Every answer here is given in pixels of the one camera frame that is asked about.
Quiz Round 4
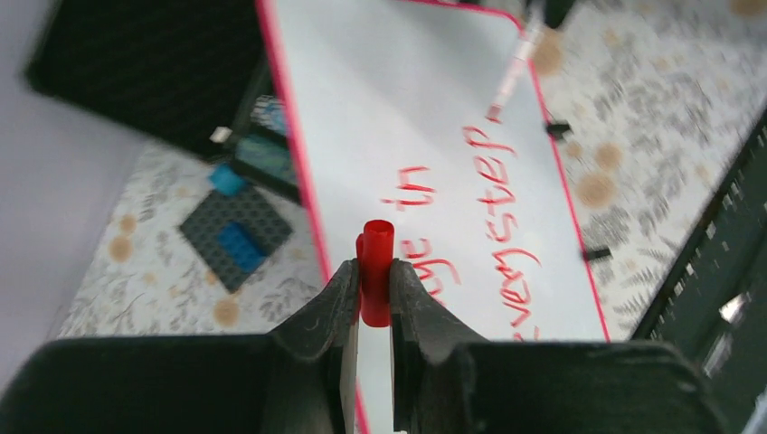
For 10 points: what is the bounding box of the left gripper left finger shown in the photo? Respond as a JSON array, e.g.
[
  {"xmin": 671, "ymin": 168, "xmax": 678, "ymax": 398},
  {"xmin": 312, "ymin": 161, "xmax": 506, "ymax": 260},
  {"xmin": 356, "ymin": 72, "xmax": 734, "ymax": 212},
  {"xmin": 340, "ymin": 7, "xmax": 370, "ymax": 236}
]
[{"xmin": 266, "ymin": 259, "xmax": 359, "ymax": 433}]

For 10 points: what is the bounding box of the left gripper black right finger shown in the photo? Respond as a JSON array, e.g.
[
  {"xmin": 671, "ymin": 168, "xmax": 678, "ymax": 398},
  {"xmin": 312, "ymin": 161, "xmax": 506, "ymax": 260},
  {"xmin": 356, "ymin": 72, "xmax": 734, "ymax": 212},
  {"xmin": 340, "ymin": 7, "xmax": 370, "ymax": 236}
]
[{"xmin": 389, "ymin": 259, "xmax": 487, "ymax": 433}]

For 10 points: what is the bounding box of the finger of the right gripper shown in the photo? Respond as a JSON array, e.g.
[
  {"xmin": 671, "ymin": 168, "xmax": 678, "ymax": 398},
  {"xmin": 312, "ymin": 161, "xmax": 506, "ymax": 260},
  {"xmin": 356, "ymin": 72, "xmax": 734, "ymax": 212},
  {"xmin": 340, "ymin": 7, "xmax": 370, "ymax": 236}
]
[{"xmin": 526, "ymin": 0, "xmax": 577, "ymax": 29}]

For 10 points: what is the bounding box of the red marker cap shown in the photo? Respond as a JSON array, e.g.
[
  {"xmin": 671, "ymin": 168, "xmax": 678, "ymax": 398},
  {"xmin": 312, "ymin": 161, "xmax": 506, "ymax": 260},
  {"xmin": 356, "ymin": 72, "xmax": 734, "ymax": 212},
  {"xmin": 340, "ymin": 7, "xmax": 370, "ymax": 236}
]
[{"xmin": 355, "ymin": 220, "xmax": 394, "ymax": 328}]

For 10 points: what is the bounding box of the white red marker pen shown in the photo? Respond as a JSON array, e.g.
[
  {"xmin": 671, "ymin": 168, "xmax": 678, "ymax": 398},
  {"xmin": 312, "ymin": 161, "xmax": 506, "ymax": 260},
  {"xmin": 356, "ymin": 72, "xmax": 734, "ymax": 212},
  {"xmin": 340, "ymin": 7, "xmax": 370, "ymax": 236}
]
[{"xmin": 486, "ymin": 9, "xmax": 544, "ymax": 123}]

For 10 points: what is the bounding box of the pink framed whiteboard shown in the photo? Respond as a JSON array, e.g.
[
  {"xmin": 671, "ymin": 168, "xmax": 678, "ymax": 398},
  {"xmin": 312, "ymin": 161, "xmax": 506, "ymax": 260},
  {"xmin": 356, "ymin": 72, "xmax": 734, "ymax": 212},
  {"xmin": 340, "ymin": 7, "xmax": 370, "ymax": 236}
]
[{"xmin": 254, "ymin": 0, "xmax": 612, "ymax": 434}]

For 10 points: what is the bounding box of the black whiteboard clip upper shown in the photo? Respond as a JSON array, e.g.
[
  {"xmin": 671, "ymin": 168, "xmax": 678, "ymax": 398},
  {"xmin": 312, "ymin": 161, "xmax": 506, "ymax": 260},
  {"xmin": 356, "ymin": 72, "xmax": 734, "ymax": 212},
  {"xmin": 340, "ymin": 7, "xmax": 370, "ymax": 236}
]
[{"xmin": 544, "ymin": 122, "xmax": 572, "ymax": 141}]

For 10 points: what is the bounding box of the black whiteboard clip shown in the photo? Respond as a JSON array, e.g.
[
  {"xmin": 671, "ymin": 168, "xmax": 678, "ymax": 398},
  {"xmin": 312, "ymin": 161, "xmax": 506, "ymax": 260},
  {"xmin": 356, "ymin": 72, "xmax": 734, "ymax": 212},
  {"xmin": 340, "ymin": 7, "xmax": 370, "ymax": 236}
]
[
  {"xmin": 544, "ymin": 122, "xmax": 572, "ymax": 141},
  {"xmin": 582, "ymin": 246, "xmax": 611, "ymax": 262}
]

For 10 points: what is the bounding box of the black whiteboard clip lower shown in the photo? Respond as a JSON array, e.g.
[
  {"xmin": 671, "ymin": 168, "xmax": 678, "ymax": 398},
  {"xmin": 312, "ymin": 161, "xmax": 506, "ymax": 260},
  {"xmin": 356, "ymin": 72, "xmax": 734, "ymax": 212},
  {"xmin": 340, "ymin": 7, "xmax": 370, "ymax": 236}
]
[{"xmin": 582, "ymin": 246, "xmax": 611, "ymax": 262}]

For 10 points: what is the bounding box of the blue lego brick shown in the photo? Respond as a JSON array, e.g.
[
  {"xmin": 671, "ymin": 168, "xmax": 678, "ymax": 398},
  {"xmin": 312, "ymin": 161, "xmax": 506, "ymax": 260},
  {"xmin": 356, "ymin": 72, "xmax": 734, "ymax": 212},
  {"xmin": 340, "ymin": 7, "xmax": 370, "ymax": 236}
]
[{"xmin": 216, "ymin": 222, "xmax": 266, "ymax": 274}]

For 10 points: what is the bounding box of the dark grey lego baseplate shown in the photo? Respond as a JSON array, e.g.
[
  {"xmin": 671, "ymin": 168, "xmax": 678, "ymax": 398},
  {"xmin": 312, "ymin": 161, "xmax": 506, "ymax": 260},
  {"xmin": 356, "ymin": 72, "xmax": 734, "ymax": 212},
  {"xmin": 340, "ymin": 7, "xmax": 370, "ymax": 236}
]
[{"xmin": 179, "ymin": 187, "xmax": 292, "ymax": 293}]

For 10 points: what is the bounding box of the light blue round brick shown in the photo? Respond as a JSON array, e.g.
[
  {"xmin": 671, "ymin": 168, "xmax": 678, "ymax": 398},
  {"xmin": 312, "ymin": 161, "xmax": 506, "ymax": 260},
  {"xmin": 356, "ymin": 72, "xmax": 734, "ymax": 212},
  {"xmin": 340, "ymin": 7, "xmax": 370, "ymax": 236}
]
[{"xmin": 208, "ymin": 164, "xmax": 248, "ymax": 197}]

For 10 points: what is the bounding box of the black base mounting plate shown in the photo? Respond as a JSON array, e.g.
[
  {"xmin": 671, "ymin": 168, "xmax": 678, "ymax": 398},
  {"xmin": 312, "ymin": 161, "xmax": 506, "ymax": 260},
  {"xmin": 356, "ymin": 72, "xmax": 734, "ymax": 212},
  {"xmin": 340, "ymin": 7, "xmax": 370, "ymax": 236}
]
[{"xmin": 632, "ymin": 116, "xmax": 766, "ymax": 433}]

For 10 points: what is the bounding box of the black poker chip case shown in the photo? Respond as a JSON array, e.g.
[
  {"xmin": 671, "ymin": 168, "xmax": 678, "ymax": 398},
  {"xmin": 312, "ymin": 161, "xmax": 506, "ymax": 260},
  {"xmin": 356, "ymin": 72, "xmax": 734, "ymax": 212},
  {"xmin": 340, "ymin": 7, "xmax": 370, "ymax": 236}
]
[{"xmin": 24, "ymin": 1, "xmax": 300, "ymax": 202}]

